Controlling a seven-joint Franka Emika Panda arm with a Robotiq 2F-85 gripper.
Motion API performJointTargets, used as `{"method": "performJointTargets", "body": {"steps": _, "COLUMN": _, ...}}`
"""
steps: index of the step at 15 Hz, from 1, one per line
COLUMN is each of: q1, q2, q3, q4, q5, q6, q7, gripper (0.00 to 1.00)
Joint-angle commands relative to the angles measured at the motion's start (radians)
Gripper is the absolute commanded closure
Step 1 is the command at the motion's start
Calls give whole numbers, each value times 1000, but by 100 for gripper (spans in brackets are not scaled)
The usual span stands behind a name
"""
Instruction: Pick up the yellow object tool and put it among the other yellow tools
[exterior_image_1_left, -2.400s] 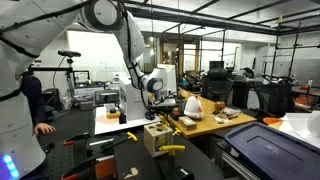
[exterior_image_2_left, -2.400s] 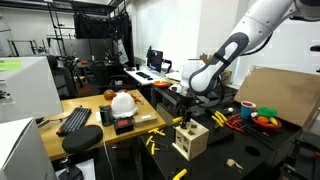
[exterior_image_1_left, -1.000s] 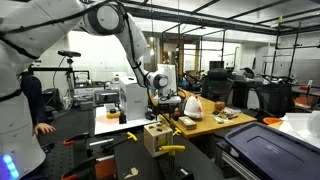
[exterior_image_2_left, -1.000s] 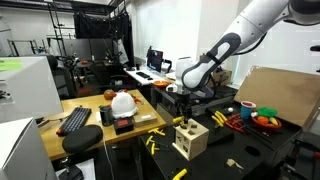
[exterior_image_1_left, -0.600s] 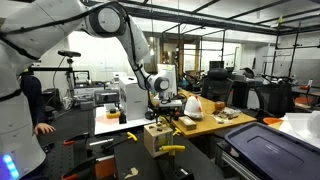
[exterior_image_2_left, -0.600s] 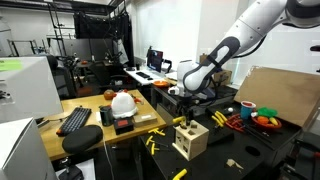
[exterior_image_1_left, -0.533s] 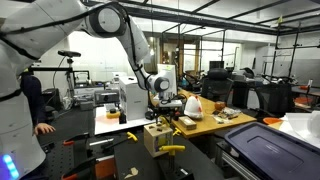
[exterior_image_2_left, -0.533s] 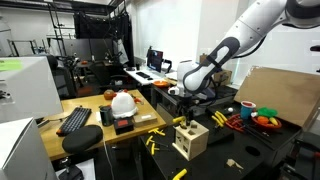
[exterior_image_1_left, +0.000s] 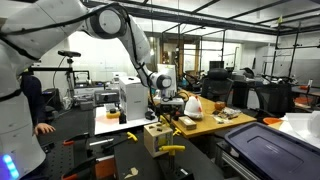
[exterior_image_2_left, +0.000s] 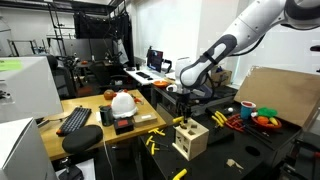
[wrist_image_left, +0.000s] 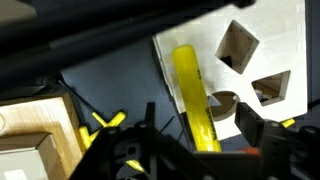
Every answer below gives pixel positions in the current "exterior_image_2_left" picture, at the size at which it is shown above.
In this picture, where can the metal shelf cart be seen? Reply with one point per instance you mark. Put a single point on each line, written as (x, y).
(166, 100)

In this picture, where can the brown round ball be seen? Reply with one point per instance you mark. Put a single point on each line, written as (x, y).
(109, 94)

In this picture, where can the green toy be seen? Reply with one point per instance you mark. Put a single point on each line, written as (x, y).
(266, 111)

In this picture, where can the black cup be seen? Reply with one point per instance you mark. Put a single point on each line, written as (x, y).
(137, 66)

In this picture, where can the black box red top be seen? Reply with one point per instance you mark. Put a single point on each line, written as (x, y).
(123, 125)

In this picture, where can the red bowl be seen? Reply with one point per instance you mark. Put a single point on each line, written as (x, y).
(266, 126)

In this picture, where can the wooden desk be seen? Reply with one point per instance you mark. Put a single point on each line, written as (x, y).
(83, 103)

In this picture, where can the white flat board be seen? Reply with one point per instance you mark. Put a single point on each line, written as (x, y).
(83, 168)

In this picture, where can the black headphone stand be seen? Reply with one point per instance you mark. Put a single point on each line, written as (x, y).
(167, 65)

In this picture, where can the yellow toy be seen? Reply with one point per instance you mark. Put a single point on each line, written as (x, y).
(273, 121)

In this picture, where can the wooden shape sorter box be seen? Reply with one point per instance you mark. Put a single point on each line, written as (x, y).
(191, 141)

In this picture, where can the open cardboard box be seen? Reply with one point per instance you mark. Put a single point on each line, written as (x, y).
(221, 78)

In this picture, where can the black computer keyboard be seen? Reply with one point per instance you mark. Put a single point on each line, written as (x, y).
(75, 120)

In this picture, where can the blue cup red inside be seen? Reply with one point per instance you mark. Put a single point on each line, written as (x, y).
(247, 110)

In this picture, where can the large cardboard sheet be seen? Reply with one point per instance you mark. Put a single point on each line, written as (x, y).
(283, 95)

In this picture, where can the dark cylinder speaker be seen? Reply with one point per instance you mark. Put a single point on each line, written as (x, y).
(106, 115)

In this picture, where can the tan rectangular box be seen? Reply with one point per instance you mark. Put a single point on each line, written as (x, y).
(144, 118)

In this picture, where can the orange toy ball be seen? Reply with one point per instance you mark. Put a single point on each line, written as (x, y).
(262, 120)

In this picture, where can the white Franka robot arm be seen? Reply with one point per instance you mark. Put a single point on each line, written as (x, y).
(253, 23)

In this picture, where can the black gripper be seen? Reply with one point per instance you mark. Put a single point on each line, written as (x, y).
(184, 101)

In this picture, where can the black hex key holder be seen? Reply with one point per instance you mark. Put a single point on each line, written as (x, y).
(218, 135)

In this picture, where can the green sticky note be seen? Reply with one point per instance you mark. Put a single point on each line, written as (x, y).
(10, 65)

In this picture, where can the small white cap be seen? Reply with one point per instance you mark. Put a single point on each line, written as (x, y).
(230, 109)

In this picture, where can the black curtain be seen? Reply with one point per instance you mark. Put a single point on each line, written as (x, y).
(96, 26)

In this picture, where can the black small stand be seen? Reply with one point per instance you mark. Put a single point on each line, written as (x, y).
(70, 171)

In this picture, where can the black oval cushion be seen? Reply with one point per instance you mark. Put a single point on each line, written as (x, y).
(82, 138)

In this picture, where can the orange bowl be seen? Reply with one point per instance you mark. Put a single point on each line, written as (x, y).
(161, 84)

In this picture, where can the black clamp orange tip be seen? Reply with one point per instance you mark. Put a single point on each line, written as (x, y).
(303, 143)

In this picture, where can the white computer monitor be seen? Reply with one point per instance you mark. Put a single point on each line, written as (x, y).
(26, 90)

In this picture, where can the small black keyboard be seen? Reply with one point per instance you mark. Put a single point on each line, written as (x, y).
(142, 75)

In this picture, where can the beige tape scrap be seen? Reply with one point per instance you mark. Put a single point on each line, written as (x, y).
(234, 163)

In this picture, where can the white table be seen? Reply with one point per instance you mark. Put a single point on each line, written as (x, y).
(133, 74)

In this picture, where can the long black rod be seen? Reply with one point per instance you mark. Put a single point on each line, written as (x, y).
(263, 139)

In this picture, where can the black office chair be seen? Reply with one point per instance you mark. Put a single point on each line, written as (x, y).
(65, 80)
(103, 75)

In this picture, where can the white helmet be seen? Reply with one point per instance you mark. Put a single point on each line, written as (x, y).
(123, 105)

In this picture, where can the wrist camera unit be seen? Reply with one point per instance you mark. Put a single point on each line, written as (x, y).
(171, 88)

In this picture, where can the white toy piece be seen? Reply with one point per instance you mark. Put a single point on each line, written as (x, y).
(254, 114)

